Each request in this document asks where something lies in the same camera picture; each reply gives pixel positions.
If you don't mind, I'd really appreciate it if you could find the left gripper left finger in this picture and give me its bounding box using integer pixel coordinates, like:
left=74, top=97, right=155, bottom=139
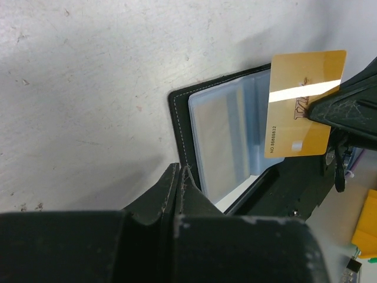
left=1, top=163, right=179, bottom=282

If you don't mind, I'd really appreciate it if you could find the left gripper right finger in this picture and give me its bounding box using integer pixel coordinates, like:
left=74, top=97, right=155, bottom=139
left=175, top=166, right=330, bottom=282

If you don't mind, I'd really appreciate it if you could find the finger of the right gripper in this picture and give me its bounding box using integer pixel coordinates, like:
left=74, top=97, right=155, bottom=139
left=306, top=60, right=376, bottom=147

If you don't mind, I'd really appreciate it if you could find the black card holder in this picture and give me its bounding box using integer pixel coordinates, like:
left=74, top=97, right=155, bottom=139
left=168, top=64, right=333, bottom=219

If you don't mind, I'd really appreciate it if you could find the gold card stripe up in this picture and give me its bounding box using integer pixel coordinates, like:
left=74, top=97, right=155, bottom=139
left=190, top=86, right=249, bottom=189

